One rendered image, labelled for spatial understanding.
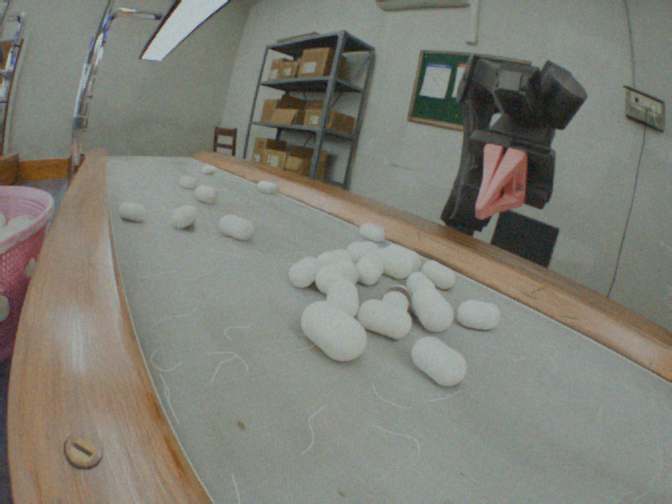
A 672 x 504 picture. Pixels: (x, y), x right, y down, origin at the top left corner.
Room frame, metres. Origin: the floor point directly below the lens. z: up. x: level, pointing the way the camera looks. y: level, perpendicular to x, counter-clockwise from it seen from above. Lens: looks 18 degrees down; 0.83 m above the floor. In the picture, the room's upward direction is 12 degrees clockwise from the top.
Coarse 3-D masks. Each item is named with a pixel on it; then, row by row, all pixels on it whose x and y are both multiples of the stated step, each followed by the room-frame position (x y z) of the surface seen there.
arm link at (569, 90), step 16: (544, 64) 0.34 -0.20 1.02; (544, 80) 0.32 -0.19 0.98; (560, 80) 0.30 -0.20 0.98; (576, 80) 0.32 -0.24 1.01; (544, 96) 0.32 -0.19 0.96; (560, 96) 0.30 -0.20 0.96; (576, 96) 0.29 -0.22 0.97; (544, 112) 0.33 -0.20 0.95; (560, 112) 0.31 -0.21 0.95; (576, 112) 0.31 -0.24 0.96; (560, 128) 0.33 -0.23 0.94
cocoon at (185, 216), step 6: (180, 210) 0.26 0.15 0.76; (186, 210) 0.27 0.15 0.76; (192, 210) 0.28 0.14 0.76; (174, 216) 0.26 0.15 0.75; (180, 216) 0.26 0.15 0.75; (186, 216) 0.26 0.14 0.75; (192, 216) 0.27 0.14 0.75; (174, 222) 0.26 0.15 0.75; (180, 222) 0.26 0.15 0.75; (186, 222) 0.26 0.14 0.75; (192, 222) 0.27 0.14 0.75; (180, 228) 0.26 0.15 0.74
